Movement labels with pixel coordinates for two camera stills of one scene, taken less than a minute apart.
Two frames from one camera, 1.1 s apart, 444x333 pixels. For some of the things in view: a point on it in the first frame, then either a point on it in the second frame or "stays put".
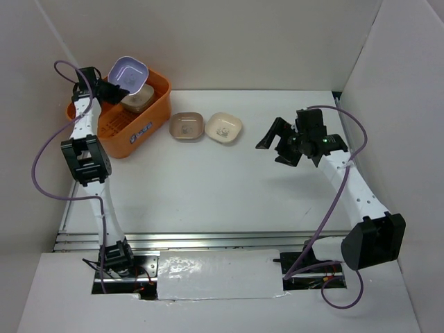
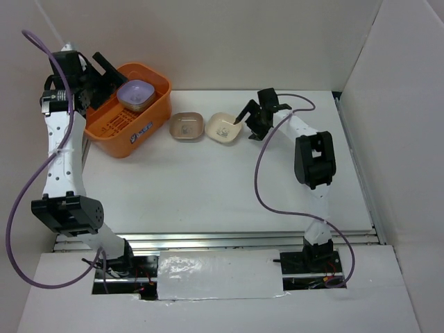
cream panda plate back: (224, 127) stays put
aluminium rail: (155, 241) stays put
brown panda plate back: (186, 125) stays put
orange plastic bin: (119, 131) stays put
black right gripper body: (291, 147) to (256, 123)
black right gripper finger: (279, 127) to (251, 107)
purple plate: (130, 73) to (136, 92)
